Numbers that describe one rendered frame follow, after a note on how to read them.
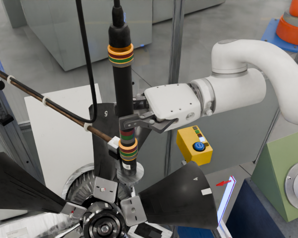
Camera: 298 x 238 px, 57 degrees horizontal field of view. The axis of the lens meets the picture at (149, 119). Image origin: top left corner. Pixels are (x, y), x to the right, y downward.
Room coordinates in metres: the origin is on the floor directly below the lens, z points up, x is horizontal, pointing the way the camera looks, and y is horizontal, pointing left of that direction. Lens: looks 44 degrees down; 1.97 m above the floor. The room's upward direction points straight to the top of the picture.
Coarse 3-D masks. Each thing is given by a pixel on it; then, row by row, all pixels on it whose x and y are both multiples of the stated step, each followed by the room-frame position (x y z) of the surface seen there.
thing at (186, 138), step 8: (184, 128) 0.88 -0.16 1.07; (192, 128) 0.88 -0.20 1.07; (184, 136) 0.83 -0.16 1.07; (192, 136) 0.83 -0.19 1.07; (184, 144) 0.79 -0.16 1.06; (192, 144) 0.78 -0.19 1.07; (184, 152) 0.78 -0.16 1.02; (192, 152) 0.74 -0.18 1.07; (200, 152) 0.74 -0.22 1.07; (208, 152) 0.74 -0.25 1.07; (192, 160) 0.72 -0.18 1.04; (200, 160) 0.73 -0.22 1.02; (208, 160) 0.75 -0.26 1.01
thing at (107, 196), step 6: (96, 180) 0.48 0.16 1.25; (102, 180) 0.47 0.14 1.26; (108, 180) 0.46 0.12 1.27; (102, 186) 0.46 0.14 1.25; (108, 186) 0.45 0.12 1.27; (114, 186) 0.44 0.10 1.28; (96, 192) 0.45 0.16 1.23; (102, 192) 0.44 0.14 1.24; (108, 192) 0.44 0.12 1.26; (114, 192) 0.43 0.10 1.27; (102, 198) 0.43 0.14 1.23; (108, 198) 0.42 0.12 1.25; (114, 198) 0.42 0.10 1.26
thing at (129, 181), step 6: (114, 138) 0.45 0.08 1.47; (108, 144) 0.44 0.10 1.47; (114, 144) 0.43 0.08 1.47; (114, 150) 0.42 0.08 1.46; (114, 156) 0.42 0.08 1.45; (120, 156) 0.42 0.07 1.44; (120, 162) 0.42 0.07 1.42; (138, 162) 0.45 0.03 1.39; (120, 168) 0.42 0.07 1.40; (138, 168) 0.43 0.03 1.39; (120, 174) 0.41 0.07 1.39; (138, 174) 0.41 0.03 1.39; (120, 180) 0.39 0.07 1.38; (126, 180) 0.39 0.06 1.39; (132, 180) 0.39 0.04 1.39; (138, 180) 0.39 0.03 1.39
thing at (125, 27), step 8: (120, 8) 0.41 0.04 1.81; (112, 16) 0.41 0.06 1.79; (120, 16) 0.41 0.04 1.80; (112, 24) 0.42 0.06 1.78; (120, 24) 0.41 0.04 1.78; (112, 32) 0.40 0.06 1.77; (120, 32) 0.40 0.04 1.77; (128, 32) 0.41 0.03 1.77; (112, 40) 0.40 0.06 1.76; (120, 40) 0.40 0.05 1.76; (128, 40) 0.41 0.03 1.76; (136, 160) 0.42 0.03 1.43; (128, 168) 0.40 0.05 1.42; (128, 176) 0.40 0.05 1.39
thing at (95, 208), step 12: (84, 204) 0.43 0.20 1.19; (96, 204) 0.41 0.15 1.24; (108, 204) 0.40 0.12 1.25; (120, 204) 0.45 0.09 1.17; (84, 216) 0.38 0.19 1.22; (96, 216) 0.36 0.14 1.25; (108, 216) 0.37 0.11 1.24; (120, 216) 0.37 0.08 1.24; (84, 228) 0.34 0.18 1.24; (96, 228) 0.34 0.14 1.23; (120, 228) 0.35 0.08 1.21
